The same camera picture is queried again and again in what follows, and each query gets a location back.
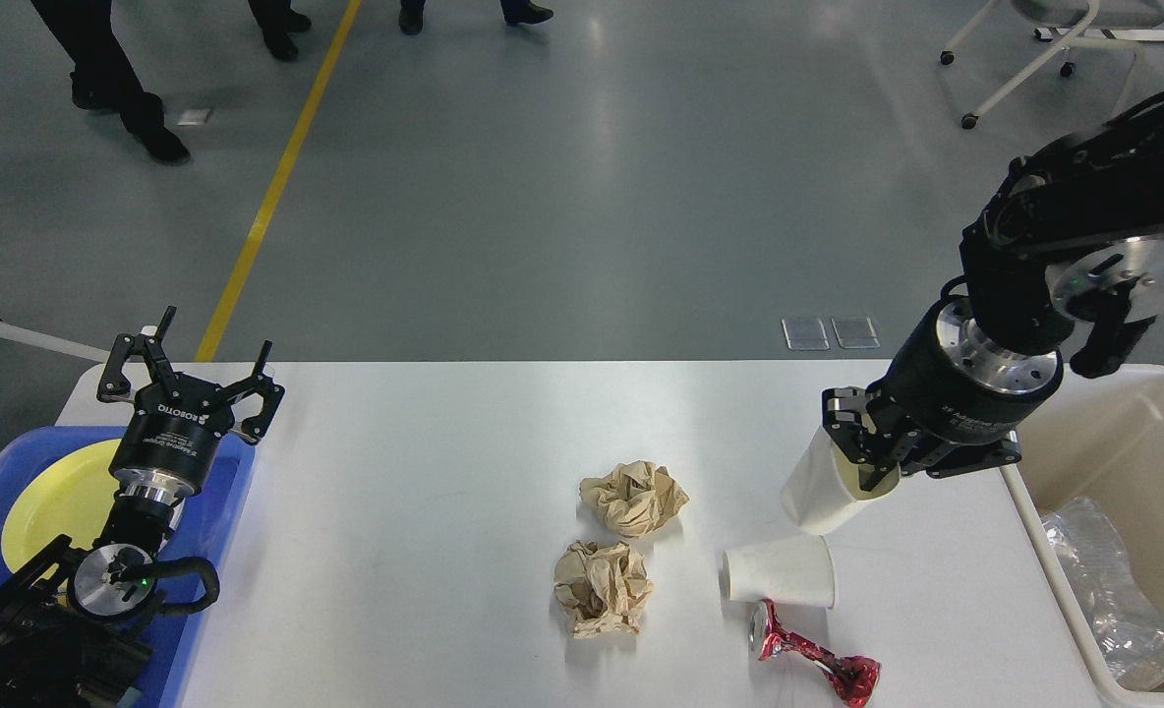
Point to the white pink plate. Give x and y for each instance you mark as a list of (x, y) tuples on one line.
[(174, 517)]

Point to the blue plastic tray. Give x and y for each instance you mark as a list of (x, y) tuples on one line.
[(205, 530)]

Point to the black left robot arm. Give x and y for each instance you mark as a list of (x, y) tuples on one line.
[(72, 619)]

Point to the white paper on floor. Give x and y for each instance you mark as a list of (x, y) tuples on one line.
[(194, 117)]

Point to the floor socket plate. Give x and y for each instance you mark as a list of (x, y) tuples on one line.
[(855, 333), (805, 334)]

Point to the red foil wrapper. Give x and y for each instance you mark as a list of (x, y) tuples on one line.
[(852, 678)]

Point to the right floor socket plate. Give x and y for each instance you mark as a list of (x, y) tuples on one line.
[(855, 333)]

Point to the bystander black trousers middle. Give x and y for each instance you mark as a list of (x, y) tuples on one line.
[(278, 22)]

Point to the bystander black trousers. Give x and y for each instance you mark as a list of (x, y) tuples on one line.
[(278, 22), (103, 77)]

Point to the white waste bin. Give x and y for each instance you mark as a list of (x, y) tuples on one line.
[(1104, 440)]

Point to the left floor socket plate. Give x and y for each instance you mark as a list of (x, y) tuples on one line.
[(805, 334)]

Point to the yellow plastic plate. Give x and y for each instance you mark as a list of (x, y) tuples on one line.
[(72, 497)]

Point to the crumpled brown paper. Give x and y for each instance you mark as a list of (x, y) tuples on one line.
[(602, 589), (635, 499)]

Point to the white rolling chair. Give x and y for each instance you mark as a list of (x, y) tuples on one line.
[(1121, 26)]

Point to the aluminium foil tray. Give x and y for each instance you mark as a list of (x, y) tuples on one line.
[(1127, 627)]

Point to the bystander black trousers left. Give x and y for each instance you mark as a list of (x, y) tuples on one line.
[(103, 77)]

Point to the crumpled brown paper upper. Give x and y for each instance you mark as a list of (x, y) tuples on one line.
[(635, 499)]

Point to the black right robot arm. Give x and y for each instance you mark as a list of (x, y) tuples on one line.
[(1063, 270)]

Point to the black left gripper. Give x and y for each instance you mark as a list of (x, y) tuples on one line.
[(168, 447)]

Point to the white paper cup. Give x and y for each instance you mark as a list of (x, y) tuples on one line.
[(796, 570)]

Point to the crumpled brown paper lower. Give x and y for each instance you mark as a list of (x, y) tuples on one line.
[(602, 589)]

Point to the bystander dark blue trousers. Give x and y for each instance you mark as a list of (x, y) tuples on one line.
[(410, 20)]

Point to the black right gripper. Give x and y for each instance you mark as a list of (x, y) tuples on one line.
[(948, 404)]

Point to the cream paper cup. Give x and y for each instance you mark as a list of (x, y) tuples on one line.
[(823, 490)]

